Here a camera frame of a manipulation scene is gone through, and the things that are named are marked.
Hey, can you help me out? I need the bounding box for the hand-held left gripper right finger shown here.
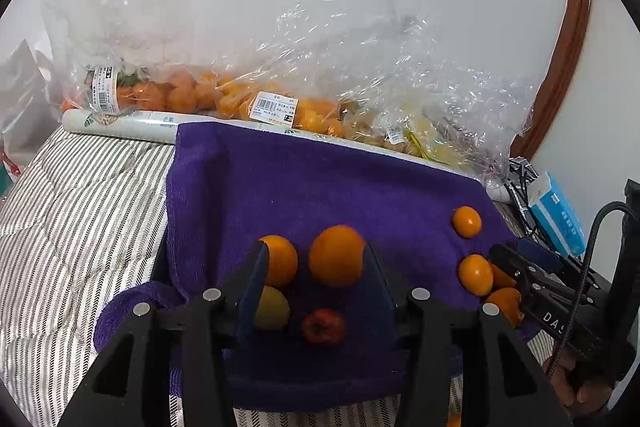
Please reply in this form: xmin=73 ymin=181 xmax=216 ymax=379
xmin=366 ymin=242 xmax=573 ymax=427

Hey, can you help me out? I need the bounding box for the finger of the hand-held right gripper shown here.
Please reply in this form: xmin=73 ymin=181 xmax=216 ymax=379
xmin=516 ymin=238 xmax=596 ymax=294
xmin=487 ymin=243 xmax=540 ymax=308

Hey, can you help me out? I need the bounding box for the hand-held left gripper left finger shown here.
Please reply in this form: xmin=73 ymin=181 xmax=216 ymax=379
xmin=57 ymin=239 xmax=271 ymax=427

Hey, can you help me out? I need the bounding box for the yellow-green round fruit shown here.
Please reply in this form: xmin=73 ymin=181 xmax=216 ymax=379
xmin=254 ymin=285 xmax=291 ymax=332

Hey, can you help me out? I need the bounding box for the large orange mandarin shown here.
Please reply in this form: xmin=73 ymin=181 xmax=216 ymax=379
xmin=481 ymin=287 xmax=525 ymax=328

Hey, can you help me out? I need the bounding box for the small red fruit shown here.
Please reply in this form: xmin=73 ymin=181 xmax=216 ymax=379
xmin=301 ymin=308 xmax=347 ymax=345

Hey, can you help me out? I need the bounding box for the small orange kumquat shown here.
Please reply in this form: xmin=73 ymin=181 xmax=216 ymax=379
xmin=451 ymin=205 xmax=483 ymax=239

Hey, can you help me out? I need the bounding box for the person's right hand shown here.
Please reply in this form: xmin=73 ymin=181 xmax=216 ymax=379
xmin=542 ymin=347 xmax=617 ymax=419

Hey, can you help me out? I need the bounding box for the blue tissue pack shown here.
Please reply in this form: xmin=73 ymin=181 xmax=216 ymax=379
xmin=527 ymin=172 xmax=587 ymax=258

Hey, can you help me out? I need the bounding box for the purple towel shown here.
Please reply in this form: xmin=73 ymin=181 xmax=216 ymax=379
xmin=94 ymin=121 xmax=543 ymax=414

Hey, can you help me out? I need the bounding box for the clear bag of yellow fruit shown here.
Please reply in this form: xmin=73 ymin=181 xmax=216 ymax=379
xmin=345 ymin=57 xmax=548 ymax=188

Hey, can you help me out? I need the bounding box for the striped quilt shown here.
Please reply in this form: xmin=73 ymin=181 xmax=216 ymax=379
xmin=0 ymin=126 xmax=556 ymax=427

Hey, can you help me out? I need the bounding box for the white paper roll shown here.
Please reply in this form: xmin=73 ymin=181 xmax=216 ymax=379
xmin=62 ymin=107 xmax=483 ymax=180

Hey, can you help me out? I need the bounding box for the clear bag of kumquats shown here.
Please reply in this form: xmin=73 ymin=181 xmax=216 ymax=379
xmin=197 ymin=0 xmax=437 ymax=140

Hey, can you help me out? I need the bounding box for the clear bag of mandarins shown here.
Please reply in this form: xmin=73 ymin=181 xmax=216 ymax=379
xmin=42 ymin=0 xmax=202 ymax=118

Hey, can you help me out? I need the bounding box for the white plastic bag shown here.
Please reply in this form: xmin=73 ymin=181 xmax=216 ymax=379
xmin=0 ymin=39 xmax=57 ymax=158

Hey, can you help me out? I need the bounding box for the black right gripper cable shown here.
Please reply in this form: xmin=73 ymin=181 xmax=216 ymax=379
xmin=547 ymin=202 xmax=636 ymax=375

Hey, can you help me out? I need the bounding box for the brown wooden frame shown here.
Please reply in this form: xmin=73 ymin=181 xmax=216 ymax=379
xmin=510 ymin=0 xmax=596 ymax=164

